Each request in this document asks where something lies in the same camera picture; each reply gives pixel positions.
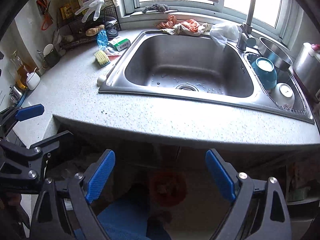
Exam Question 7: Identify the red trash bucket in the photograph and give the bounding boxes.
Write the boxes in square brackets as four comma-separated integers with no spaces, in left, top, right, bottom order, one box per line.
[149,170,188,207]

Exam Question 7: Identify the blue foil snack wrapper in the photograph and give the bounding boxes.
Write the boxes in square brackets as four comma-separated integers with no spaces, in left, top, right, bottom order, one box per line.
[97,30,120,56]

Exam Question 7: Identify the steel wool scrubber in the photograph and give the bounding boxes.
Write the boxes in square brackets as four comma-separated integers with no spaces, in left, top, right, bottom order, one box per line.
[142,3,170,14]

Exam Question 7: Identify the silver rice cooker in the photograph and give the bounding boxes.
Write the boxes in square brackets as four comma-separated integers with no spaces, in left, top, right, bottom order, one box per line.
[293,42,319,102]

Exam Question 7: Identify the ginger root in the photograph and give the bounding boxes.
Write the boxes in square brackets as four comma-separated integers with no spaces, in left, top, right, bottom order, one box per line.
[85,24,105,37]

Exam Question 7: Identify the white bowl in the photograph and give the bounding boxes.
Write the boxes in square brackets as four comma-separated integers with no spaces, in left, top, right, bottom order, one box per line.
[270,83,295,109]

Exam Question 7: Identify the stainless steel sink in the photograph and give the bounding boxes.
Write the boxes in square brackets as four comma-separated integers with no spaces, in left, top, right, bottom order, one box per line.
[99,30,314,123]

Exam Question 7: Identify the small steel teapot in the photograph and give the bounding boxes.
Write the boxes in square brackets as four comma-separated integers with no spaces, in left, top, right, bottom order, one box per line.
[9,85,24,103]

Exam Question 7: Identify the grey gooseneck faucet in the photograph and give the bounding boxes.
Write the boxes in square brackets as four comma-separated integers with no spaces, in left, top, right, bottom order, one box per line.
[206,0,258,52]

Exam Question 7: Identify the white plastic bag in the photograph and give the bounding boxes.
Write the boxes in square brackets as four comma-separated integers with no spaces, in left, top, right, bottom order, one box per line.
[209,23,239,51]

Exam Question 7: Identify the black round lid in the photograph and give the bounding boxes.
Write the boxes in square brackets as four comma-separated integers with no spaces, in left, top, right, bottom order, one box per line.
[106,28,119,40]

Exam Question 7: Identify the black wire rack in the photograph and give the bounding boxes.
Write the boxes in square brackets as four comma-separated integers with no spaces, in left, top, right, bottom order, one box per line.
[58,0,121,50]

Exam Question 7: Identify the steel mixing bowl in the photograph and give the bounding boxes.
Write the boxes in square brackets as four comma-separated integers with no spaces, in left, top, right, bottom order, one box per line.
[258,37,292,72]

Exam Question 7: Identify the glass oil bottle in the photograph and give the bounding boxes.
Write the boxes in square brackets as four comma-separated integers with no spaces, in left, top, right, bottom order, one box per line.
[10,50,37,86]

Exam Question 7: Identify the white sugar jar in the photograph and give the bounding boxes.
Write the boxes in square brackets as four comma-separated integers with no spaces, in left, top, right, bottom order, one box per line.
[26,70,41,90]

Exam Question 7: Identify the orange dish rag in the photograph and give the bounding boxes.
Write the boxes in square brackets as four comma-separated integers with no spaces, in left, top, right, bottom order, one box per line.
[156,14,209,37]

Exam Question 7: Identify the black utensil holder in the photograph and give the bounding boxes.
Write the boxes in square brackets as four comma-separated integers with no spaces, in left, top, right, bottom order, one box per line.
[42,43,61,69]

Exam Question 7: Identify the white green medicine box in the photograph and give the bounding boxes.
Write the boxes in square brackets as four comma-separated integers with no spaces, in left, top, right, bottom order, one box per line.
[108,36,131,51]

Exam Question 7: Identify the translucent rubber glove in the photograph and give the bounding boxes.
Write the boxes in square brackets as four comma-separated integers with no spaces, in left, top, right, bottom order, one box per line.
[75,0,105,23]

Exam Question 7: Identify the blue trousers leg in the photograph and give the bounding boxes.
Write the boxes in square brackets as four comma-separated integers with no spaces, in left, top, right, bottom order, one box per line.
[75,200,173,240]

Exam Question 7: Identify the orange scissors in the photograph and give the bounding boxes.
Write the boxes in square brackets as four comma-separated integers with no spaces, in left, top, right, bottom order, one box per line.
[36,0,53,31]

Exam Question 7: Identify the teal bowl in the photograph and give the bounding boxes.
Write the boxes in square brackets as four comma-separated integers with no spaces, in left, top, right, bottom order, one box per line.
[252,57,277,90]

